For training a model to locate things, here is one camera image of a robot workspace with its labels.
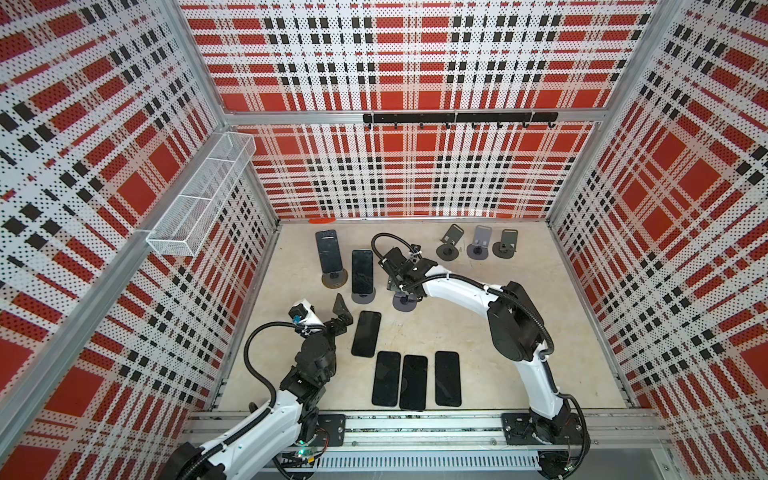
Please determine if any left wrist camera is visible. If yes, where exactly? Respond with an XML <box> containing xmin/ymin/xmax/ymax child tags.
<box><xmin>289</xmin><ymin>299</ymin><xmax>325</xmax><ymax>332</ymax></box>

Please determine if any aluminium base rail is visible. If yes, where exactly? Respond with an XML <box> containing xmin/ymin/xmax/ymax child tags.
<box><xmin>179</xmin><ymin>409</ymin><xmax>673</xmax><ymax>475</ymax></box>

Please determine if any black phone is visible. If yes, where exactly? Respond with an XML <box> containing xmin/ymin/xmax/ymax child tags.
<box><xmin>435</xmin><ymin>351</ymin><xmax>462</xmax><ymax>407</ymax></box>
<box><xmin>351</xmin><ymin>311</ymin><xmax>382</xmax><ymax>358</ymax></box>
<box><xmin>371</xmin><ymin>351</ymin><xmax>402</xmax><ymax>407</ymax></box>
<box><xmin>352</xmin><ymin>250</ymin><xmax>374</xmax><ymax>295</ymax></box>
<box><xmin>399</xmin><ymin>355</ymin><xmax>428</xmax><ymax>411</ymax></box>
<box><xmin>315</xmin><ymin>229</ymin><xmax>344</xmax><ymax>274</ymax></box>

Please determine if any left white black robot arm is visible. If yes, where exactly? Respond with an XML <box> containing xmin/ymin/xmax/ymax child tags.
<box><xmin>159</xmin><ymin>294</ymin><xmax>353</xmax><ymax>479</ymax></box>

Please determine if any white wire mesh basket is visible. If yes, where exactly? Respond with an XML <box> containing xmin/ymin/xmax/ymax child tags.
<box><xmin>147</xmin><ymin>132</ymin><xmax>255</xmax><ymax>257</ymax></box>

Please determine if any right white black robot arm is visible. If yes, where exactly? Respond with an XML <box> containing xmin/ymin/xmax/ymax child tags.
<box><xmin>370</xmin><ymin>232</ymin><xmax>591</xmax><ymax>453</ymax></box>

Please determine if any black hook rail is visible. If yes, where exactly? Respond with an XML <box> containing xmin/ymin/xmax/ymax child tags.
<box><xmin>362</xmin><ymin>111</ymin><xmax>559</xmax><ymax>126</ymax></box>

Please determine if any grey phone stand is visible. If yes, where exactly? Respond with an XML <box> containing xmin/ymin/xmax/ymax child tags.
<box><xmin>321</xmin><ymin>269</ymin><xmax>349</xmax><ymax>289</ymax></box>
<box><xmin>392</xmin><ymin>292</ymin><xmax>418</xmax><ymax>313</ymax></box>
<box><xmin>436</xmin><ymin>224</ymin><xmax>464</xmax><ymax>262</ymax></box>
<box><xmin>351</xmin><ymin>288</ymin><xmax>376</xmax><ymax>305</ymax></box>
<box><xmin>492</xmin><ymin>229</ymin><xmax>519</xmax><ymax>259</ymax></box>

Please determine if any red marker at wall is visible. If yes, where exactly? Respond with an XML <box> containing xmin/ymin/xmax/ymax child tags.
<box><xmin>308</xmin><ymin>217</ymin><xmax>337</xmax><ymax>224</ymax></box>

